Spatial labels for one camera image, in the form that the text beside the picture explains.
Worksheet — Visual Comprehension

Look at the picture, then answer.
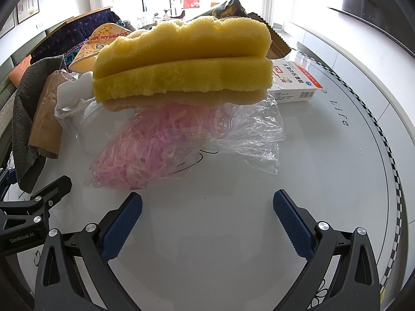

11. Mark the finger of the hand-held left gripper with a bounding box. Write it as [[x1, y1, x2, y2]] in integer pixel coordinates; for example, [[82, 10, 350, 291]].
[[0, 168, 17, 201], [0, 175, 72, 234]]

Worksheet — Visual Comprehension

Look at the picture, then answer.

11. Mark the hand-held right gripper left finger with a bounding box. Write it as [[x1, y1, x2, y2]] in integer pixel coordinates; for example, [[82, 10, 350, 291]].
[[34, 192, 143, 311]]

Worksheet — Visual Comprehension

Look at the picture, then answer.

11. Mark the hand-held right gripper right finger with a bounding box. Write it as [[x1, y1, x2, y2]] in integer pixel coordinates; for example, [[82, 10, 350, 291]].
[[273, 189, 381, 311]]

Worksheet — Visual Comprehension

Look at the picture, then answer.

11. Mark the clear bag of pink bands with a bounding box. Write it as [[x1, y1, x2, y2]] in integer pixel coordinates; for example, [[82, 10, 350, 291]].
[[85, 102, 286, 190]]

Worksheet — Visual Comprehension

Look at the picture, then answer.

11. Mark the yellow printed snack bag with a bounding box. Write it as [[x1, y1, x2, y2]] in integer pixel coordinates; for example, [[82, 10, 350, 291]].
[[68, 23, 143, 73]]

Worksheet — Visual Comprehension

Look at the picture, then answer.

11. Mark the grey towel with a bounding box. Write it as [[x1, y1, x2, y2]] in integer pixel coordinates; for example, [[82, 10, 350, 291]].
[[12, 55, 70, 193]]

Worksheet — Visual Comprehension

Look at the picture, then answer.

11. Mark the clear plastic cup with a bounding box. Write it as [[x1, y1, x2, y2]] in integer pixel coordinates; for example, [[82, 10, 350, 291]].
[[53, 99, 107, 154]]

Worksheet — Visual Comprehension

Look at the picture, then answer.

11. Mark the brown paper bag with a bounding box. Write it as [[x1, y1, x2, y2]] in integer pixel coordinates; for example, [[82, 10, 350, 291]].
[[27, 69, 77, 159]]

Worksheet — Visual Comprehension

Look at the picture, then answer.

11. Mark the white foam piece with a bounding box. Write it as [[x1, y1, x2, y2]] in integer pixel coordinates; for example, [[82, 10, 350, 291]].
[[57, 71, 96, 109]]

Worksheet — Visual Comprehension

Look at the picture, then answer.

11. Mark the orange cushion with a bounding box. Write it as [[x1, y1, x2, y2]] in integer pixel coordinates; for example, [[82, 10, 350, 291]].
[[8, 54, 33, 86]]

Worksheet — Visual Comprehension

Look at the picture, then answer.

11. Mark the white red cardboard box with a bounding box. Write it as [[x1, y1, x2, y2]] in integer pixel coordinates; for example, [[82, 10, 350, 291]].
[[268, 59, 325, 104]]

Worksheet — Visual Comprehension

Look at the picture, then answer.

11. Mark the tan sponge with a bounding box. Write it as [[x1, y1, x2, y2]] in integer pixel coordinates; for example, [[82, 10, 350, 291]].
[[102, 89, 269, 111]]

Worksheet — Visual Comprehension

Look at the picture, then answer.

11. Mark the patterned knit blanket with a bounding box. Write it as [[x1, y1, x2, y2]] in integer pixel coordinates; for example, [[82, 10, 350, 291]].
[[31, 8, 130, 63]]

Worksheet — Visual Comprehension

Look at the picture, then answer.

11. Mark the yellow sponge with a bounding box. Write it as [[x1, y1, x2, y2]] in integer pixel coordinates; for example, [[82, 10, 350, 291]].
[[97, 18, 272, 80], [92, 56, 272, 102]]

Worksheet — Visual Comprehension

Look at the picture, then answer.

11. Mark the brown snack bag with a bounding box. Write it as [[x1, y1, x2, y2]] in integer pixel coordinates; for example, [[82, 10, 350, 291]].
[[188, 0, 292, 62]]

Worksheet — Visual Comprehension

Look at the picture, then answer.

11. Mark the black television screen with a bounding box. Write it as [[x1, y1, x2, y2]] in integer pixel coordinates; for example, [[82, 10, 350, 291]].
[[327, 0, 403, 39]]

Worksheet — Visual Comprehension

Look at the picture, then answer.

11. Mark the framed wall picture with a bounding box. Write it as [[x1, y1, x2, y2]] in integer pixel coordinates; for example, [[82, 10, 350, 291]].
[[0, 8, 16, 38], [16, 0, 40, 25]]

